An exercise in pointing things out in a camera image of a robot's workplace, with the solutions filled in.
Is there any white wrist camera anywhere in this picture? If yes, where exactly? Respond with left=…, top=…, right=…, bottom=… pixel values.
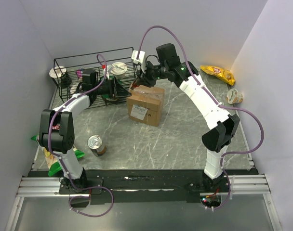
left=102, top=64, right=112, bottom=80
left=131, top=50, right=146, bottom=73

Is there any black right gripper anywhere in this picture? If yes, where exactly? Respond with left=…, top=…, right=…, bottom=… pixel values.
left=137, top=60, right=168, bottom=88

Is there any yellow Lays chips bag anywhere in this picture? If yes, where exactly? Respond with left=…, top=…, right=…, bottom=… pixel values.
left=200, top=65, right=235, bottom=86

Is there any black wire basket rack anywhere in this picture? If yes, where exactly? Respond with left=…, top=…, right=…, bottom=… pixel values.
left=54, top=47, right=138, bottom=103

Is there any silver tin can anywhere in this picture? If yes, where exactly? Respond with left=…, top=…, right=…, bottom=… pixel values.
left=87, top=135, right=107, bottom=156

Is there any Chobani yogurt cup in rack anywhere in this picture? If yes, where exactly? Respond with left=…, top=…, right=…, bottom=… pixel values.
left=110, top=62, right=128, bottom=79

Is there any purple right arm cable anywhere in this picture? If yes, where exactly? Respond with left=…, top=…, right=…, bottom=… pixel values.
left=138, top=25, right=265, bottom=212

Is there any aluminium frame rail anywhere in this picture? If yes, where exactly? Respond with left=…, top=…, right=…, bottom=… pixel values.
left=5, top=154, right=282, bottom=231

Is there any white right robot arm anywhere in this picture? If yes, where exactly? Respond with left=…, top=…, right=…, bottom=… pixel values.
left=132, top=43, right=240, bottom=192

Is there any black cone object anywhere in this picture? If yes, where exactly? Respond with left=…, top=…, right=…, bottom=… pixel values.
left=60, top=72, right=72, bottom=89

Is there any brown cardboard express box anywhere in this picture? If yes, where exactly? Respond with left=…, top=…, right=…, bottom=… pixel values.
left=127, top=86, right=165, bottom=127

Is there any purple label small cup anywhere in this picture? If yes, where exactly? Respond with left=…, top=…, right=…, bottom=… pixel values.
left=76, top=68, right=84, bottom=78

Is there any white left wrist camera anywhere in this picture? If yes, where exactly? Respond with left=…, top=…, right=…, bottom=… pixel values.
left=102, top=64, right=112, bottom=80

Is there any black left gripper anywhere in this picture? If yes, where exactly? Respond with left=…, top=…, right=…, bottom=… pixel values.
left=93, top=77, right=132, bottom=100

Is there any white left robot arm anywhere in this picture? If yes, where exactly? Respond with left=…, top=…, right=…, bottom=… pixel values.
left=38, top=69, right=131, bottom=193

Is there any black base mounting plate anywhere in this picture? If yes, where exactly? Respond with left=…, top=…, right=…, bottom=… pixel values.
left=58, top=168, right=259, bottom=209

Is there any green chips bag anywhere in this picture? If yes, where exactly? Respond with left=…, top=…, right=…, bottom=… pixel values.
left=31, top=134, right=85, bottom=177

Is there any red black utility knife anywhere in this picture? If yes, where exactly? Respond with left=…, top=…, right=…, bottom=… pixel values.
left=130, top=77, right=143, bottom=90

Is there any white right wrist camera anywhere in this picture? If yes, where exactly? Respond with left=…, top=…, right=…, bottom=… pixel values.
left=131, top=50, right=146, bottom=73

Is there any green lid canister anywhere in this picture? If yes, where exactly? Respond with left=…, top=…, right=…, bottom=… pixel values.
left=101, top=95, right=119, bottom=104

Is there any Chobani yogurt cup right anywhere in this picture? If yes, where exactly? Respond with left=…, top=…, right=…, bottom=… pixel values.
left=226, top=89, right=243, bottom=104

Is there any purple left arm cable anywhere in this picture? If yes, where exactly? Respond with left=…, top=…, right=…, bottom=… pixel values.
left=47, top=54, right=115, bottom=218

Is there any white paper cup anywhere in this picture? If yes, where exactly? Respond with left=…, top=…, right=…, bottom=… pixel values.
left=49, top=65, right=67, bottom=85

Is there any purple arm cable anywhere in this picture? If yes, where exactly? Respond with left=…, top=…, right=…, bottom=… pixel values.
left=138, top=25, right=265, bottom=212
left=47, top=54, right=115, bottom=218

